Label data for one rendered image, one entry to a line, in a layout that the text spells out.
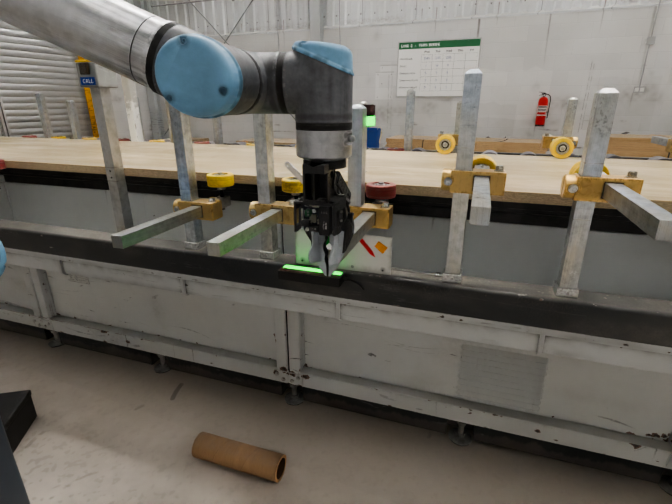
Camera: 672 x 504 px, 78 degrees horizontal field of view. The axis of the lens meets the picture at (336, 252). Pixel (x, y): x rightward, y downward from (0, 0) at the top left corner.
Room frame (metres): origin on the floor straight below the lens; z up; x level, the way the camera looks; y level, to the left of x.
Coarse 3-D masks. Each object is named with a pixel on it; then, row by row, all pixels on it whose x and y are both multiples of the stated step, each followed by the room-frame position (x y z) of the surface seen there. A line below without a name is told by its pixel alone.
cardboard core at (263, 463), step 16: (192, 448) 1.04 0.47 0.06; (208, 448) 1.03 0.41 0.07; (224, 448) 1.02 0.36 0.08; (240, 448) 1.01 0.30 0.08; (256, 448) 1.02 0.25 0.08; (224, 464) 0.99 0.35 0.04; (240, 464) 0.98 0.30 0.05; (256, 464) 0.97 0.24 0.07; (272, 464) 0.96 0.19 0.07; (272, 480) 0.94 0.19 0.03
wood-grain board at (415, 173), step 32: (32, 160) 1.61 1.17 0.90; (64, 160) 1.61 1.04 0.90; (96, 160) 1.61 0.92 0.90; (128, 160) 1.61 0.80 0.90; (160, 160) 1.61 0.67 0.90; (224, 160) 1.61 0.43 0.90; (288, 160) 1.61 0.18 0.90; (384, 160) 1.61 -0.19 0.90; (416, 160) 1.61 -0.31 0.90; (448, 160) 1.61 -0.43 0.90; (512, 160) 1.61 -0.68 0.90; (544, 160) 1.61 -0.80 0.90; (576, 160) 1.61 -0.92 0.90; (608, 160) 1.61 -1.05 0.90; (640, 160) 1.61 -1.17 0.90; (416, 192) 1.11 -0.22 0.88; (448, 192) 1.08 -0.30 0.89; (512, 192) 1.03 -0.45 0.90; (544, 192) 1.02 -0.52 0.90
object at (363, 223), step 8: (360, 216) 0.94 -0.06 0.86; (368, 216) 0.94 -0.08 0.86; (360, 224) 0.87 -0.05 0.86; (368, 224) 0.92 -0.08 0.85; (360, 232) 0.85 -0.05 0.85; (352, 240) 0.79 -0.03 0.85; (328, 248) 0.71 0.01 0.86; (352, 248) 0.79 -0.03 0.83; (328, 256) 0.71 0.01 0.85; (344, 256) 0.74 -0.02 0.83
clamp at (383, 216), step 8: (352, 208) 0.99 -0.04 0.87; (360, 208) 0.99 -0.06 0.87; (368, 208) 0.98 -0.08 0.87; (376, 208) 0.97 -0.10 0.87; (384, 208) 0.97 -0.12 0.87; (392, 208) 1.00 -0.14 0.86; (376, 216) 0.97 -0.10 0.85; (384, 216) 0.97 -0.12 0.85; (392, 216) 1.01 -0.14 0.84; (376, 224) 0.97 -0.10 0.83; (384, 224) 0.97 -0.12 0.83
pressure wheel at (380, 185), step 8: (368, 184) 1.09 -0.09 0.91; (376, 184) 1.11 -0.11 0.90; (384, 184) 1.09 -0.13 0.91; (392, 184) 1.09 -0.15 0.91; (368, 192) 1.08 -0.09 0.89; (376, 192) 1.06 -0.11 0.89; (384, 192) 1.06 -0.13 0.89; (392, 192) 1.07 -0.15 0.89; (376, 200) 1.09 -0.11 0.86; (384, 200) 1.09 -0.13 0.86
